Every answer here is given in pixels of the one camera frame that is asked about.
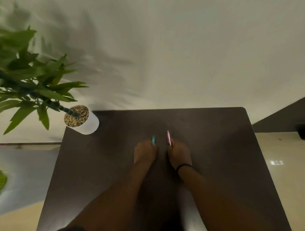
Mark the dark brown table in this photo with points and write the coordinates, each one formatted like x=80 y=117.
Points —
x=166 y=166

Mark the person's left hand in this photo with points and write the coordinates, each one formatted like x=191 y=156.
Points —
x=144 y=153

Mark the person's left fingers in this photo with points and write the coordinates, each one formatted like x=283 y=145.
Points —
x=151 y=145

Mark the black wristband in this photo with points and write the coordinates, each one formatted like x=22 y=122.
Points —
x=183 y=166

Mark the teal pen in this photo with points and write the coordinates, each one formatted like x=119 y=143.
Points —
x=153 y=140

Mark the person's left forearm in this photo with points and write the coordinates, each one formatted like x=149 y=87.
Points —
x=112 y=202

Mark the person's right forearm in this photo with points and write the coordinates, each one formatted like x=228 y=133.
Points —
x=221 y=204

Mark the white plant pot with pebbles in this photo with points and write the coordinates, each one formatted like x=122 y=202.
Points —
x=82 y=120

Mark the pink pen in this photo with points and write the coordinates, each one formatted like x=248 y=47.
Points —
x=169 y=138

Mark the green leafy plant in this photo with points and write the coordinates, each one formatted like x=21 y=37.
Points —
x=31 y=83

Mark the person's right hand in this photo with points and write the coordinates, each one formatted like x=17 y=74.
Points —
x=178 y=154

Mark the person's right fingers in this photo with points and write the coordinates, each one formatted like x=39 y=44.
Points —
x=171 y=146

